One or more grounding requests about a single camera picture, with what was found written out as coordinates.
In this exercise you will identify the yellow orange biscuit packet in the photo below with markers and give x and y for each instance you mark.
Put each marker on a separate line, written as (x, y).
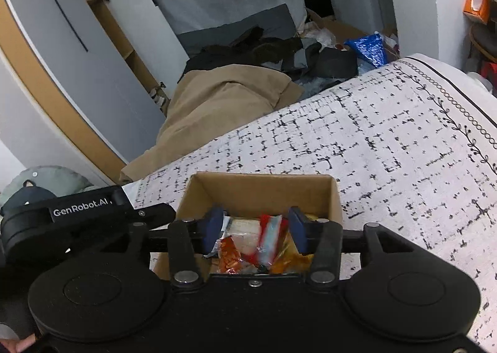
(289, 260)

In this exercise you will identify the patterned white bed cover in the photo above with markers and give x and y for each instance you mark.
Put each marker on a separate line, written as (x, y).
(412, 145)

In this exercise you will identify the small orange candy packet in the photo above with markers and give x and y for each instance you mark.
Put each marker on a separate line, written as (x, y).
(230, 259)

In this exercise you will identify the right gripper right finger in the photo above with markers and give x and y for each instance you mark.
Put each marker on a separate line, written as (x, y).
(323, 241)

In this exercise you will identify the brown cardboard box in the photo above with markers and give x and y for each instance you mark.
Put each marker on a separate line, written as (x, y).
(250, 195)

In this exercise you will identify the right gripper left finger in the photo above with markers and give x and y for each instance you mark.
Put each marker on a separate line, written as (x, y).
(189, 238)

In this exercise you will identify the tan blanket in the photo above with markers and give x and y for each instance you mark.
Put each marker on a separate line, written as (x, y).
(208, 104)

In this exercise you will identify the orange tissue box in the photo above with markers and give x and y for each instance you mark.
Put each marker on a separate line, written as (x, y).
(477, 11)

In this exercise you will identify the white wardrobe door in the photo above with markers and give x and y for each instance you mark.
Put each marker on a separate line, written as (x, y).
(88, 69)

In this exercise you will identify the black clothes on floor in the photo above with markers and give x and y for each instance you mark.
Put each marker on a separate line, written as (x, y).
(308, 57)

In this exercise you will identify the long white cracker packet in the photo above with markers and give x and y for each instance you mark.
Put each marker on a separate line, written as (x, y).
(245, 234)

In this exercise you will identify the blue foil bag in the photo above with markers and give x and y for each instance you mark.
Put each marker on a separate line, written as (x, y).
(369, 48)

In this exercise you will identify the red candy bar packet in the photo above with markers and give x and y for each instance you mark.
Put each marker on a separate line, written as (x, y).
(272, 231)

